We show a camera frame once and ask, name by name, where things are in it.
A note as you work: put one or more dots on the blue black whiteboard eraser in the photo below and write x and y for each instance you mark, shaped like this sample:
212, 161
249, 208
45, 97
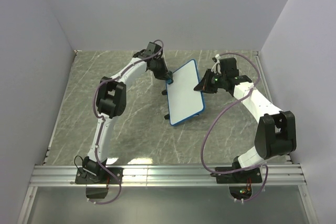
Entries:
169, 81

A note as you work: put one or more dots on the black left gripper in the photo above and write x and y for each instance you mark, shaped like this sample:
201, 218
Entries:
165, 74

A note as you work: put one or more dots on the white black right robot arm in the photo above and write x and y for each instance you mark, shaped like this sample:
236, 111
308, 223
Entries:
276, 129

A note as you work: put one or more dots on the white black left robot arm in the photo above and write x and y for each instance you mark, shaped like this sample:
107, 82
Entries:
110, 101

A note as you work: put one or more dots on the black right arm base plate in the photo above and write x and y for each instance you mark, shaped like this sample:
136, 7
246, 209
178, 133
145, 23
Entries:
242, 177

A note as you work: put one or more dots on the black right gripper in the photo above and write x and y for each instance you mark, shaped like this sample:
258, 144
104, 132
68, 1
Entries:
203, 85

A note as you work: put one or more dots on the blue framed whiteboard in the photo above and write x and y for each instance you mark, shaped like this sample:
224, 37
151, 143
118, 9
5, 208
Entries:
183, 101

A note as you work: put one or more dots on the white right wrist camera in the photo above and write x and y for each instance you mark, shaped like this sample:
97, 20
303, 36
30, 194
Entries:
216, 68

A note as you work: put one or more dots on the aluminium front rail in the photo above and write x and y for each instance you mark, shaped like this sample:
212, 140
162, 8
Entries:
161, 176

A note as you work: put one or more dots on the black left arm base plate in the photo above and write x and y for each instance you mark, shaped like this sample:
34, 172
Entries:
84, 177

